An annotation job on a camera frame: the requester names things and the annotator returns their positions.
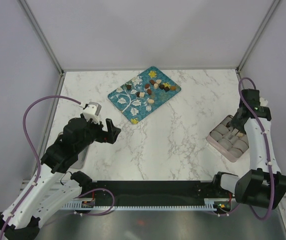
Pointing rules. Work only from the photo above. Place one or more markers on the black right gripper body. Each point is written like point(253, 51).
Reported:
point(237, 123)

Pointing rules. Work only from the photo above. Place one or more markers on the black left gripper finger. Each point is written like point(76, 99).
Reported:
point(112, 135)
point(111, 129)

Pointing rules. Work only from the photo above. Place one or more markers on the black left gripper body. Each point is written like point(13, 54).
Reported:
point(95, 132)

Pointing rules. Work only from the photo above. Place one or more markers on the metal tongs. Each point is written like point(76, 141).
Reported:
point(232, 133)

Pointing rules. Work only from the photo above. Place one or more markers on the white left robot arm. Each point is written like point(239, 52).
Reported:
point(28, 213)

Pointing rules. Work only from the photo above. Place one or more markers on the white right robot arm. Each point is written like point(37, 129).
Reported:
point(263, 185)

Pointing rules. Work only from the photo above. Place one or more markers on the pink chocolate box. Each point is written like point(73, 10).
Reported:
point(233, 149)

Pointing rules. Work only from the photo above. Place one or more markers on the brown white block chocolate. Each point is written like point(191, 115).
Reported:
point(140, 94)

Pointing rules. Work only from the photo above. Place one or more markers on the teal floral tray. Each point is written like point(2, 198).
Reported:
point(135, 109)

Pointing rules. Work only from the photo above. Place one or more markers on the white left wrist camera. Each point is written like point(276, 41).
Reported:
point(91, 111)

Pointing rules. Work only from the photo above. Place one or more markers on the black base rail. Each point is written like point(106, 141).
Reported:
point(155, 193)

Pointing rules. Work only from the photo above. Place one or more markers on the white slotted cable duct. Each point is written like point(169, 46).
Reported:
point(209, 205)

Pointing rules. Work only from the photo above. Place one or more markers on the aluminium frame post right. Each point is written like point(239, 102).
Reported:
point(268, 16)

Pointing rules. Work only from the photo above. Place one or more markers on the aluminium frame post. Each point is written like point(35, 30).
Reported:
point(40, 34)
point(268, 16)

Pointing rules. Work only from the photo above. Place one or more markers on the aluminium frame post left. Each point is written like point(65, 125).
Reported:
point(40, 34)

